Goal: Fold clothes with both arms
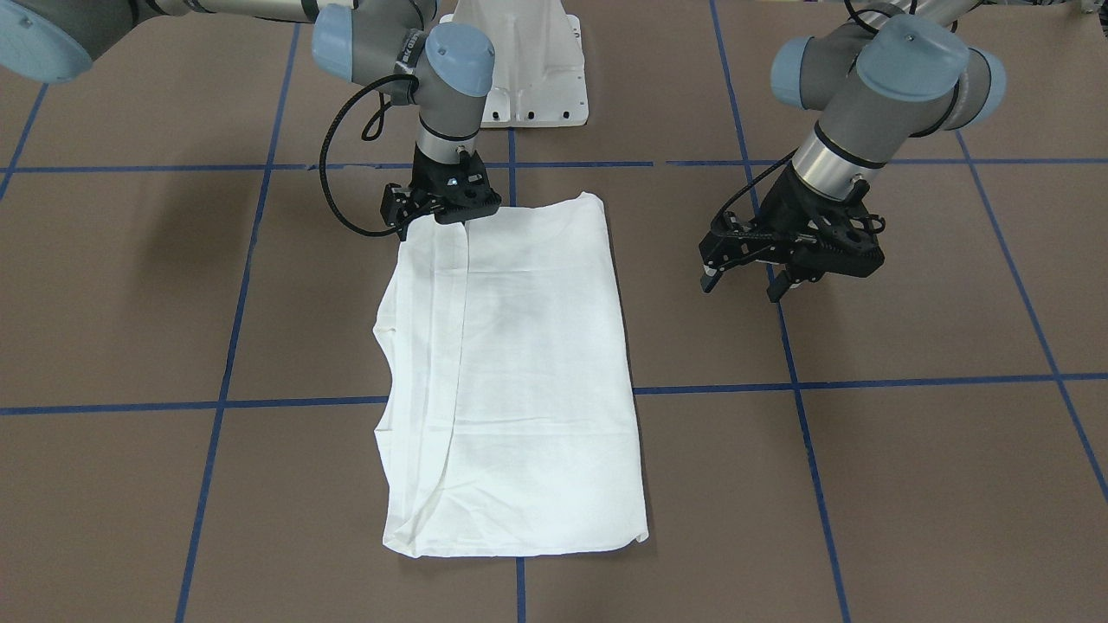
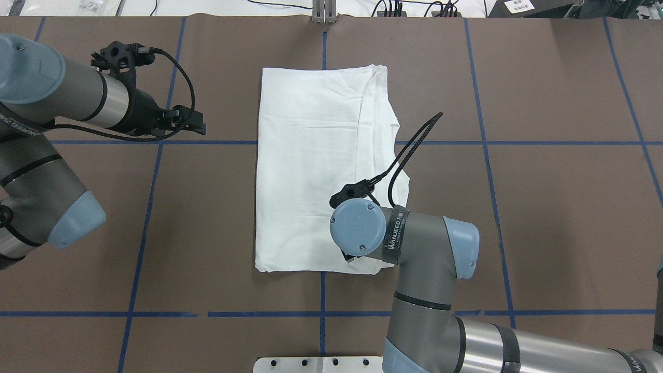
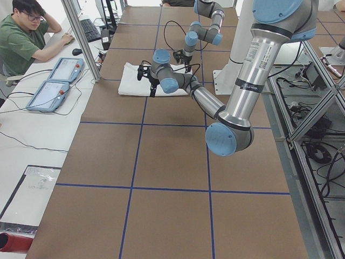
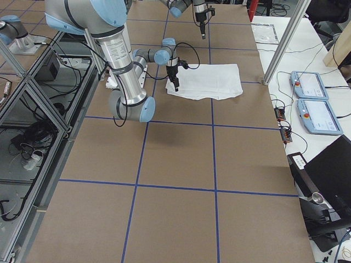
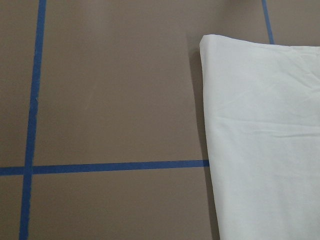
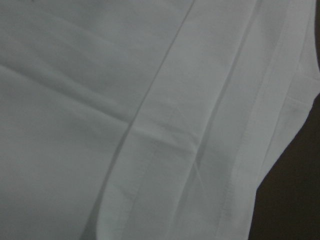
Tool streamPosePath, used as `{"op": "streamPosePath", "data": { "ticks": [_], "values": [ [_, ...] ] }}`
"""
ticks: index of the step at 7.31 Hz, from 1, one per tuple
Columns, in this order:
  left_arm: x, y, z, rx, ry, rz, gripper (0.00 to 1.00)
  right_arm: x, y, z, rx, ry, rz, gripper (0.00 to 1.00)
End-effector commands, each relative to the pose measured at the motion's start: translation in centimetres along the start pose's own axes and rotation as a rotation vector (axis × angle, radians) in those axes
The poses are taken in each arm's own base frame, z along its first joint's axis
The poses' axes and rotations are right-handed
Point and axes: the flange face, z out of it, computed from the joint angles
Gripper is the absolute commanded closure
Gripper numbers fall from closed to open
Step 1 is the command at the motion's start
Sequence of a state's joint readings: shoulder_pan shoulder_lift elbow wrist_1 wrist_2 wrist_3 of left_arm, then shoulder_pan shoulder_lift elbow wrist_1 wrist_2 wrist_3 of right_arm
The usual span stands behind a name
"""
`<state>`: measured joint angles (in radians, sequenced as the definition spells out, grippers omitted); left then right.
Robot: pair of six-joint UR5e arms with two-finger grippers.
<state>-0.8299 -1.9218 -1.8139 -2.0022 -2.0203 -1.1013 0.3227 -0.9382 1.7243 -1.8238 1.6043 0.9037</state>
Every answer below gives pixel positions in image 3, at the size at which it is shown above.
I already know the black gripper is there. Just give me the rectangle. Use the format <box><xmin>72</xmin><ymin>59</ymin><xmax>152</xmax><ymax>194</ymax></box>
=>
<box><xmin>173</xmin><ymin>50</ymin><xmax>193</xmax><ymax>73</ymax></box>
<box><xmin>148</xmin><ymin>74</ymin><xmax>160</xmax><ymax>98</ymax></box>

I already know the white long-sleeve printed shirt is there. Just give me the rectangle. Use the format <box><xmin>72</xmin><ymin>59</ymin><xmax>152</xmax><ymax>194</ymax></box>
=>
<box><xmin>118</xmin><ymin>63</ymin><xmax>187</xmax><ymax>97</ymax></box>

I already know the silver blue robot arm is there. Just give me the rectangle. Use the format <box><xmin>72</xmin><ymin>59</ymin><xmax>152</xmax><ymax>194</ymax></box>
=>
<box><xmin>173</xmin><ymin>1</ymin><xmax>225</xmax><ymax>73</ymax></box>
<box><xmin>137</xmin><ymin>1</ymin><xmax>319</xmax><ymax>156</ymax></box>

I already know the black keyboard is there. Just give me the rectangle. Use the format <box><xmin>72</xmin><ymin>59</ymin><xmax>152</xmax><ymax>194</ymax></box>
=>
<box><xmin>79</xmin><ymin>19</ymin><xmax>101</xmax><ymax>43</ymax></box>

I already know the black computer mouse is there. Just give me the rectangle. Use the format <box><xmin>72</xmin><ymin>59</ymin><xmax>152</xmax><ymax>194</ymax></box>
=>
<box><xmin>72</xmin><ymin>48</ymin><xmax>82</xmax><ymax>56</ymax></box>

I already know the upper blue teach pendant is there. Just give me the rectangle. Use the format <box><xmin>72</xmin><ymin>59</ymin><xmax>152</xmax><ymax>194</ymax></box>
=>
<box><xmin>48</xmin><ymin>57</ymin><xmax>84</xmax><ymax>83</ymax></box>

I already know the blue teach pendant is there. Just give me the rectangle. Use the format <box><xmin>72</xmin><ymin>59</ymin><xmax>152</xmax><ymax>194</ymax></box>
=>
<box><xmin>48</xmin><ymin>57</ymin><xmax>84</xmax><ymax>83</ymax></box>
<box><xmin>26</xmin><ymin>80</ymin><xmax>70</xmax><ymax>112</ymax></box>

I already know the lower blue teach pendant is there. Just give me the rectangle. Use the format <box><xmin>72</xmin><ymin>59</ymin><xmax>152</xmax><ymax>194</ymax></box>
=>
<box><xmin>26</xmin><ymin>80</ymin><xmax>70</xmax><ymax>112</ymax></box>

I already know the person in green shirt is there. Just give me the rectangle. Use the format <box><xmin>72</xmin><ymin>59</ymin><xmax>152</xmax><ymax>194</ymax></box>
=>
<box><xmin>1</xmin><ymin>1</ymin><xmax>74</xmax><ymax>77</ymax></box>

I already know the clear plastic document sleeve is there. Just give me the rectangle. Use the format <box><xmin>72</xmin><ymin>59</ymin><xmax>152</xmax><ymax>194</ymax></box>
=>
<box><xmin>1</xmin><ymin>165</ymin><xmax>61</xmax><ymax>235</ymax></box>

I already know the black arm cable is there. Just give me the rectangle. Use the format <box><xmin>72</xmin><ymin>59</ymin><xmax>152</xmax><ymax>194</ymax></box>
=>
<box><xmin>163</xmin><ymin>20</ymin><xmax>208</xmax><ymax>52</ymax></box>
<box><xmin>140</xmin><ymin>60</ymin><xmax>203</xmax><ymax>92</ymax></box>

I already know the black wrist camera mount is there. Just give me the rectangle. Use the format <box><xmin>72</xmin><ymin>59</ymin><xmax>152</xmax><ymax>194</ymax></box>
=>
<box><xmin>137</xmin><ymin>65</ymin><xmax>151</xmax><ymax>81</ymax></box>

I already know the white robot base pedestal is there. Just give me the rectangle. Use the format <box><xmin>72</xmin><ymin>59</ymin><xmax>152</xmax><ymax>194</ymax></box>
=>
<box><xmin>213</xmin><ymin>0</ymin><xmax>254</xmax><ymax>95</ymax></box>

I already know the aluminium frame post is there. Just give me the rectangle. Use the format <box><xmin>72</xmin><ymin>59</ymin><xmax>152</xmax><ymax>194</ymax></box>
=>
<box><xmin>61</xmin><ymin>0</ymin><xmax>101</xmax><ymax>83</ymax></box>

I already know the aluminium frame rack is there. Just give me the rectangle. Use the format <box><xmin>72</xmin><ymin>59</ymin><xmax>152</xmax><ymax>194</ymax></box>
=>
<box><xmin>267</xmin><ymin>42</ymin><xmax>344</xmax><ymax>258</ymax></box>

